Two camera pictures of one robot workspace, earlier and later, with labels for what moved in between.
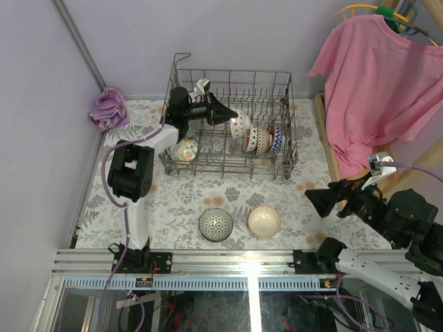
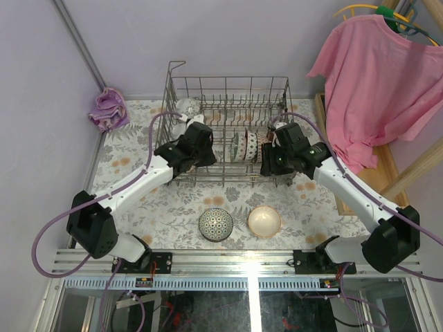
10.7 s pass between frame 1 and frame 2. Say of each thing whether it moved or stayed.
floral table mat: stayed
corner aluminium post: stayed
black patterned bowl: stayed
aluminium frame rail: stayed
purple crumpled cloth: stayed
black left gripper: moved
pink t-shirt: stayed
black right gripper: moved
